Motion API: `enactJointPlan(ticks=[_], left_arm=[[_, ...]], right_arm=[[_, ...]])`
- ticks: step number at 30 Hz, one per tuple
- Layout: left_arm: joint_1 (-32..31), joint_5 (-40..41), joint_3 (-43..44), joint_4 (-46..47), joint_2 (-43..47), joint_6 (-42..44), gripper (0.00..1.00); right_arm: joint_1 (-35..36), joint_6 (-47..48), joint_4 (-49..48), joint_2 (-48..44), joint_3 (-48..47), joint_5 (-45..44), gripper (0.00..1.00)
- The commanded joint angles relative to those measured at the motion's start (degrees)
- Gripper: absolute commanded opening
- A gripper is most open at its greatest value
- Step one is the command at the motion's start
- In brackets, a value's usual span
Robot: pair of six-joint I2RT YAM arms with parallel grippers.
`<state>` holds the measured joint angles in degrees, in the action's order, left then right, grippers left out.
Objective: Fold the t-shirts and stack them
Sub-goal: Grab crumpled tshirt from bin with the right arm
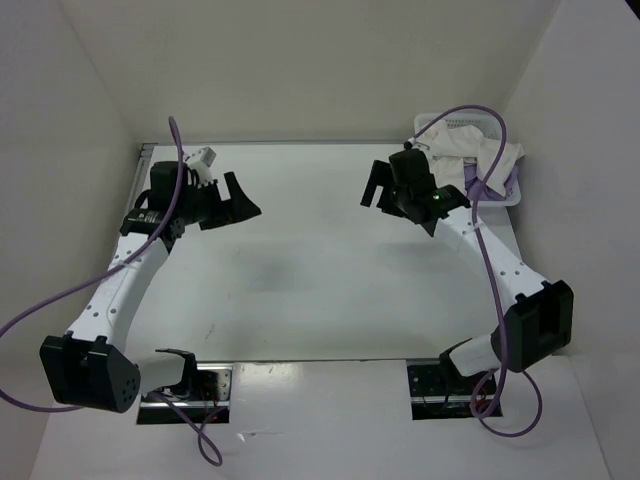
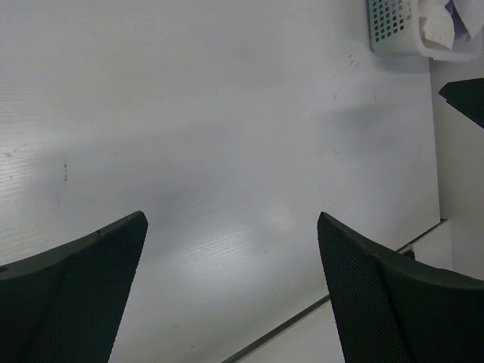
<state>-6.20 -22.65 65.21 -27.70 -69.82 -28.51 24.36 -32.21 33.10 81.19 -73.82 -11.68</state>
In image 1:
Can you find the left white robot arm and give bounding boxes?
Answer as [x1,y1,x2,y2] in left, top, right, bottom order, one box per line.
[39,158,261,413]

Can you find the white plastic laundry basket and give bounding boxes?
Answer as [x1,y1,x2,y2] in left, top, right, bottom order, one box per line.
[414,111,525,207]

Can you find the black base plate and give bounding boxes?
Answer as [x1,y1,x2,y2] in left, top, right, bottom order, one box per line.
[406,360,484,421]
[136,362,234,426]

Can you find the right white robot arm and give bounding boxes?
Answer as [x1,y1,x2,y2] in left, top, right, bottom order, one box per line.
[361,149,574,393]

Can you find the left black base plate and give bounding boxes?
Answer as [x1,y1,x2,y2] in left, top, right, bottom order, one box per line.
[136,362,234,426]

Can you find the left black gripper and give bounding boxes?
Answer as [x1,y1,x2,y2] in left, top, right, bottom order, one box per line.
[177,172,261,230]

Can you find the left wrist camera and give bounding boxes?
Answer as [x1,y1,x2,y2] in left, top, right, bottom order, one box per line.
[186,147,216,175]

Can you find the white t shirt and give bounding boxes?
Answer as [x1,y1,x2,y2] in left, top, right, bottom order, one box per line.
[416,120,525,197]

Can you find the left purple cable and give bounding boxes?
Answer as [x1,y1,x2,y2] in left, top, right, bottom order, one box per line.
[0,116,224,467]

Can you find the purple t shirt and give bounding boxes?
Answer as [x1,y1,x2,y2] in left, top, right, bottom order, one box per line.
[464,164,519,202]

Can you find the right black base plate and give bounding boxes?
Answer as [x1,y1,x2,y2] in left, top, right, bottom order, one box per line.
[406,360,484,421]

